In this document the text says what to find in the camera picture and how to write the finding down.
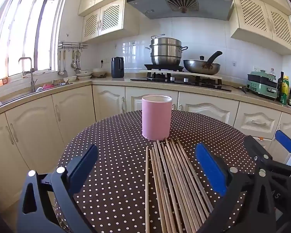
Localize large white bowl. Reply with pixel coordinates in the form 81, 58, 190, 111
92, 68, 107, 78

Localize cream base cabinets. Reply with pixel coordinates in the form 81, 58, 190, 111
0, 84, 291, 211

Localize yellow-green oil bottle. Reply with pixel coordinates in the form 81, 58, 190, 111
280, 75, 291, 105

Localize hanging metal skimmer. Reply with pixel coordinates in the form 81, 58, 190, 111
71, 51, 82, 74

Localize metal wall rack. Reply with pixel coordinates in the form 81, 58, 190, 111
58, 41, 88, 50

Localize black power cable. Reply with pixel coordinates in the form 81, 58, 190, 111
230, 85, 248, 94

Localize green countertop appliance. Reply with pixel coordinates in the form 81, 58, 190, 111
247, 70, 279, 100

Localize pink cylindrical cup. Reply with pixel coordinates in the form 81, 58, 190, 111
142, 95, 172, 141

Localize steel wok with black handle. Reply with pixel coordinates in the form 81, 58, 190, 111
183, 51, 223, 76

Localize brown polka-dot tablecloth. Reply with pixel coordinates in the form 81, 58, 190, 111
54, 109, 269, 233

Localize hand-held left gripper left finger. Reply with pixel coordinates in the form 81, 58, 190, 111
17, 144, 99, 233

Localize black electric kettle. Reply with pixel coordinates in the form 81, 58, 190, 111
111, 57, 125, 78

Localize cream lattice-door wall cabinet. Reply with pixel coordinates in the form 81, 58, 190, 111
82, 0, 140, 43
229, 0, 291, 55

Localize stack of white dishes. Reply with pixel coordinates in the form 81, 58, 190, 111
75, 70, 93, 79

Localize stainless steel sink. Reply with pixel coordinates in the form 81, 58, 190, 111
0, 79, 74, 107

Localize grey range hood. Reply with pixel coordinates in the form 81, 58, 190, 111
126, 0, 234, 21

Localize white board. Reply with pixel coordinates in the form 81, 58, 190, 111
139, 69, 222, 80

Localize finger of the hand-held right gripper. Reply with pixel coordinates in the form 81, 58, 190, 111
244, 135, 291, 175
275, 130, 291, 168

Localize stainless steel steamer pot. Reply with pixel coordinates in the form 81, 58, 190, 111
145, 34, 188, 66

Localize dark glass bottle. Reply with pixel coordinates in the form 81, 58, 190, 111
278, 71, 285, 102

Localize black glass gas stove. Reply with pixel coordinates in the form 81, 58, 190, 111
130, 71, 232, 92

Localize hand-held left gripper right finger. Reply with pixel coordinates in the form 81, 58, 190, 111
196, 143, 282, 233

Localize metal sink faucet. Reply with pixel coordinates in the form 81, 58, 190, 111
18, 57, 37, 93

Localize bunch of wooden chopsticks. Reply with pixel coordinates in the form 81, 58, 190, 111
149, 138, 214, 233

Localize kitchen window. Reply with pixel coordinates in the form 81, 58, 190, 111
0, 0, 66, 88

